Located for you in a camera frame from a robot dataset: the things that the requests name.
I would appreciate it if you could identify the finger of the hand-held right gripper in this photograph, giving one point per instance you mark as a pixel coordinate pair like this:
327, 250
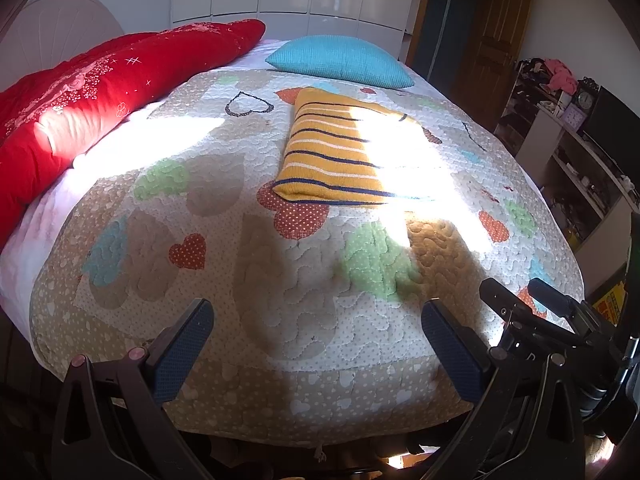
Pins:
560, 302
520, 317

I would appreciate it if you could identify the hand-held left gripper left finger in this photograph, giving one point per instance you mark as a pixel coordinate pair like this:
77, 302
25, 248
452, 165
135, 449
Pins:
182, 350

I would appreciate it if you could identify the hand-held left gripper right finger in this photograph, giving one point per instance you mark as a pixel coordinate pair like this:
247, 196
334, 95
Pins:
452, 345

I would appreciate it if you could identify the yellow striped knit sweater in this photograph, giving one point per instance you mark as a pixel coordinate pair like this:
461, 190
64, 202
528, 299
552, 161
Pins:
330, 160

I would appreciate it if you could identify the yellow printed box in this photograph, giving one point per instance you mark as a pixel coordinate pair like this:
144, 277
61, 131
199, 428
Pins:
611, 305

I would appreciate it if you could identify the white shelf unit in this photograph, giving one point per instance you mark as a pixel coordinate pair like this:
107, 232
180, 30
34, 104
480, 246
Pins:
575, 175

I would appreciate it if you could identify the quilted patchwork heart blanket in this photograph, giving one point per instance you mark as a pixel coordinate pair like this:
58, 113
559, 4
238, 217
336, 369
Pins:
300, 285

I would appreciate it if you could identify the purple table clock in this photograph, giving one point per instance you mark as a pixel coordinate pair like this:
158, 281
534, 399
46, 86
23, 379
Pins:
572, 116

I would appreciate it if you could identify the black flat screen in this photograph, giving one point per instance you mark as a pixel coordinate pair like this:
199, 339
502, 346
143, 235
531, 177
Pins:
615, 120

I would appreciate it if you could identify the black alarm clock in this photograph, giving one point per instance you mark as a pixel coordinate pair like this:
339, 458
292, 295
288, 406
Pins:
586, 96

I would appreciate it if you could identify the pink cloth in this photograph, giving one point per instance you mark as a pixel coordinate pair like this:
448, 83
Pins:
560, 74

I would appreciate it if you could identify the red floral quilt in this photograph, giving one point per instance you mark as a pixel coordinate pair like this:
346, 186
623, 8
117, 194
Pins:
75, 110

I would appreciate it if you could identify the wooden door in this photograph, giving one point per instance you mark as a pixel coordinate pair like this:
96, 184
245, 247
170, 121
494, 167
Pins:
500, 45

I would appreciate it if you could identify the teal pillow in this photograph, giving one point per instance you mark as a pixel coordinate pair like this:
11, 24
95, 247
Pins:
340, 62

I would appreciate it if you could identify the pale arched headboard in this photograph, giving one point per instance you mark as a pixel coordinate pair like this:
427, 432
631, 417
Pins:
60, 25

